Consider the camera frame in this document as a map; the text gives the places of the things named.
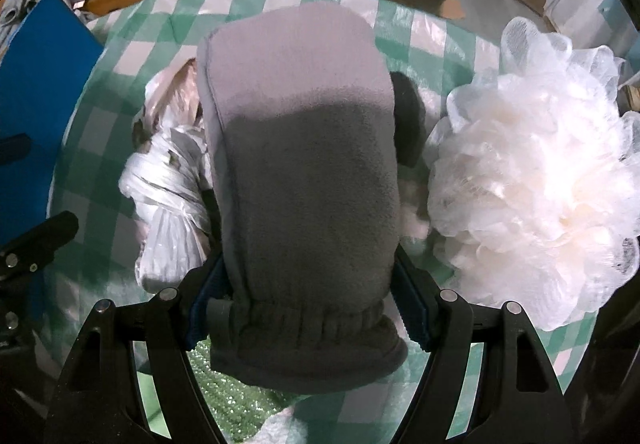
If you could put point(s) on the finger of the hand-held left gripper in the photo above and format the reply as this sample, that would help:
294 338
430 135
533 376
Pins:
47 236
12 149

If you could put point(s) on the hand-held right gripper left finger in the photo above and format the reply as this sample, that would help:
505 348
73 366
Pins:
207 291

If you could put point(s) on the white plastic bag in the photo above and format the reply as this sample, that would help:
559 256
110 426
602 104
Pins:
165 184

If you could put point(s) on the green checkered tablecloth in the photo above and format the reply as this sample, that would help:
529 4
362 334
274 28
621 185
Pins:
150 24

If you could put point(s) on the white mesh bath loofah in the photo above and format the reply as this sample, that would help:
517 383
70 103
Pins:
525 184

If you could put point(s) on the grey fleece mitten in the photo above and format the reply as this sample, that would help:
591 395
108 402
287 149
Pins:
300 174

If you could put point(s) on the blue paper bag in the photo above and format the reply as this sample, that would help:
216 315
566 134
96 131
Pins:
45 89

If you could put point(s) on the green glitter scrub cloth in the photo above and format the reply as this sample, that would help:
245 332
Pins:
225 404

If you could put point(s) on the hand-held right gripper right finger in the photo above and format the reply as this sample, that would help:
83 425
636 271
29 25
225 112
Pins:
412 296

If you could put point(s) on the grey printed cloth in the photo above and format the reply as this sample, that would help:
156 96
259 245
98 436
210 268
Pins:
20 4

